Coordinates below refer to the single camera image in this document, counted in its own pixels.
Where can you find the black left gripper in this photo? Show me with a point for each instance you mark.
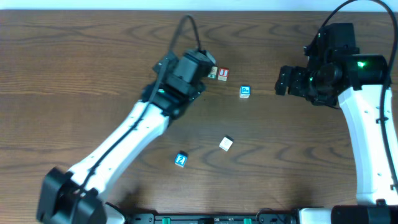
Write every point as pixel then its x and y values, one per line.
pixel 205 58

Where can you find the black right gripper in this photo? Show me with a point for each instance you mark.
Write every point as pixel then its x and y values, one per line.
pixel 283 80

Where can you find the red letter I block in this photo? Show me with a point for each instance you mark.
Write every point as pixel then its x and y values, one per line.
pixel 223 74

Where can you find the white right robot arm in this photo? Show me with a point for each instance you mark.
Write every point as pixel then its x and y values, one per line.
pixel 337 74

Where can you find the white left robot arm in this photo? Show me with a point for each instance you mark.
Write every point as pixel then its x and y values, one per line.
pixel 79 195

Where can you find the green number 4 block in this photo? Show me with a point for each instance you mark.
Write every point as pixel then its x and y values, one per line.
pixel 213 73

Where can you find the blue letter P block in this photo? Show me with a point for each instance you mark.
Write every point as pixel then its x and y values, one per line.
pixel 245 91

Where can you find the plain wooden ball block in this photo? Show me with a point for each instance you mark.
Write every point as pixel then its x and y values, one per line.
pixel 226 143

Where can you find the blue number 2 block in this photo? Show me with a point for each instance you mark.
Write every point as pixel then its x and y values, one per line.
pixel 181 159

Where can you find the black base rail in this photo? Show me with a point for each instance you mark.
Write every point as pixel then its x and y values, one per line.
pixel 263 216

